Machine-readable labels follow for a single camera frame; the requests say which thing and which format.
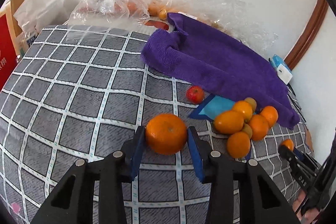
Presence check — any blue white power adapter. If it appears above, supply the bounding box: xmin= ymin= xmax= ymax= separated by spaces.
xmin=269 ymin=55 xmax=293 ymax=85

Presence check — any small red apple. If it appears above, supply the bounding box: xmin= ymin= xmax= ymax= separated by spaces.
xmin=186 ymin=86 xmax=205 ymax=105

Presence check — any clear crumpled plastic bag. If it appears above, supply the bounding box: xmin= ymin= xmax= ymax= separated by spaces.
xmin=146 ymin=0 xmax=279 ymax=53

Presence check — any grey checked tablecloth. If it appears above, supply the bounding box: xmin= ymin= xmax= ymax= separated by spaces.
xmin=1 ymin=25 xmax=310 ymax=223

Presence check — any brown wooden door frame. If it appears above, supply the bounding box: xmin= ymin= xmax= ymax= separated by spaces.
xmin=285 ymin=0 xmax=329 ymax=70

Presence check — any white plastic bag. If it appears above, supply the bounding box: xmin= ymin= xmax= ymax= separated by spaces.
xmin=14 ymin=0 xmax=67 ymax=53

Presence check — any purple towel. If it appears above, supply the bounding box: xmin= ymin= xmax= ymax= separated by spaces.
xmin=141 ymin=13 xmax=299 ymax=128

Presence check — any red paper bag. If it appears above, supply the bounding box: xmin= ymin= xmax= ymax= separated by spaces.
xmin=0 ymin=13 xmax=17 ymax=89

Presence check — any small brown kiwi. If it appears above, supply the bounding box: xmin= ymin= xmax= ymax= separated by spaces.
xmin=244 ymin=97 xmax=257 ymax=112
xmin=241 ymin=123 xmax=253 ymax=139

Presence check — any clear plastic bag with fruit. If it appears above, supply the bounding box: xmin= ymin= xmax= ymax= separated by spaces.
xmin=68 ymin=0 xmax=150 ymax=30

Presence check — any large orange mandarin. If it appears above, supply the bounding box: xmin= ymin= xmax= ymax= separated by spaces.
xmin=145 ymin=113 xmax=187 ymax=155

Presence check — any oval orange fruit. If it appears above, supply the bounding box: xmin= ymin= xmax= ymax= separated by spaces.
xmin=214 ymin=110 xmax=244 ymax=134

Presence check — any small orange mandarin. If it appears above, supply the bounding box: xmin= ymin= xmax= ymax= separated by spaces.
xmin=281 ymin=139 xmax=294 ymax=151

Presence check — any person's right hand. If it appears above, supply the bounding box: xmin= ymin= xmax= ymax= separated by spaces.
xmin=291 ymin=190 xmax=320 ymax=224

